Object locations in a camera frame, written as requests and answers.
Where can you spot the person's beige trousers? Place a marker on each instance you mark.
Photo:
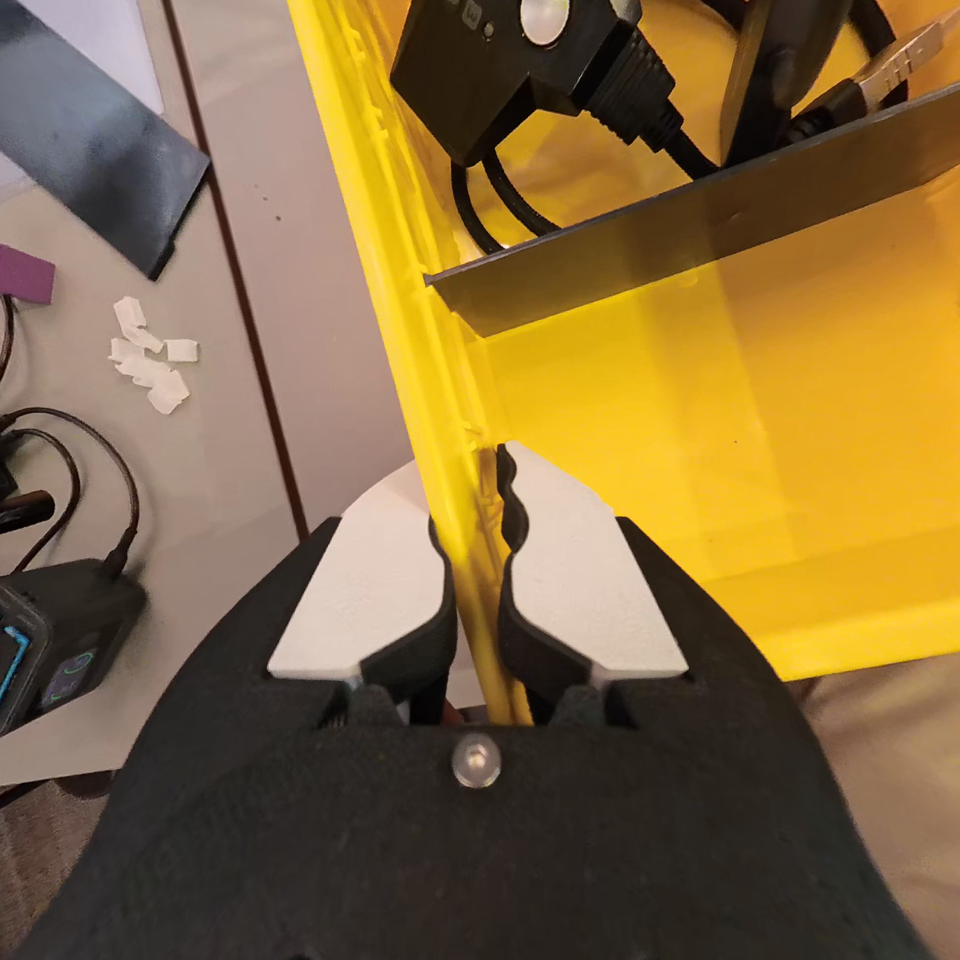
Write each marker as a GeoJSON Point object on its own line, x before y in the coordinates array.
{"type": "Point", "coordinates": [900, 750]}

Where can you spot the black plastic sheet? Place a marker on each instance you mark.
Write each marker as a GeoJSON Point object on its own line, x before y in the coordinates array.
{"type": "Point", "coordinates": [90, 150]}

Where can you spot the black bin divider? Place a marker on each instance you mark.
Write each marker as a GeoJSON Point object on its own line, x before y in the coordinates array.
{"type": "Point", "coordinates": [675, 232]}

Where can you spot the yellow plastic bin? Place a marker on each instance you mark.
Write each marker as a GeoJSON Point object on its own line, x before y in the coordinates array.
{"type": "Point", "coordinates": [675, 487]}

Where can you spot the purple block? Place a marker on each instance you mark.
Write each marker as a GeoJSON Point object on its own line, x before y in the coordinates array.
{"type": "Point", "coordinates": [26, 274]}

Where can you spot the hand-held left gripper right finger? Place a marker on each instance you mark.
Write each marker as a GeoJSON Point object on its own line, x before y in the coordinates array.
{"type": "Point", "coordinates": [592, 592]}

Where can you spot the black power device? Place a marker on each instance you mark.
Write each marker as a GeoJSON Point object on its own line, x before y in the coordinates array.
{"type": "Point", "coordinates": [82, 600]}

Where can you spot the pile of white paper scraps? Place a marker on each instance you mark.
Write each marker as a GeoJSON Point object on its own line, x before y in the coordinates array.
{"type": "Point", "coordinates": [166, 394]}

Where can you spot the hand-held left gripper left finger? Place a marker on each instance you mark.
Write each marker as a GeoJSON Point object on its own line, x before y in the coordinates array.
{"type": "Point", "coordinates": [367, 592]}

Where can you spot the black usb hub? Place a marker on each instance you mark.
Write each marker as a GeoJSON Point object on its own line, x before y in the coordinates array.
{"type": "Point", "coordinates": [780, 90]}

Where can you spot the white paper sheet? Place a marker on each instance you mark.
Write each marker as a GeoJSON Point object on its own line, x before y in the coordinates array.
{"type": "Point", "coordinates": [97, 37]}

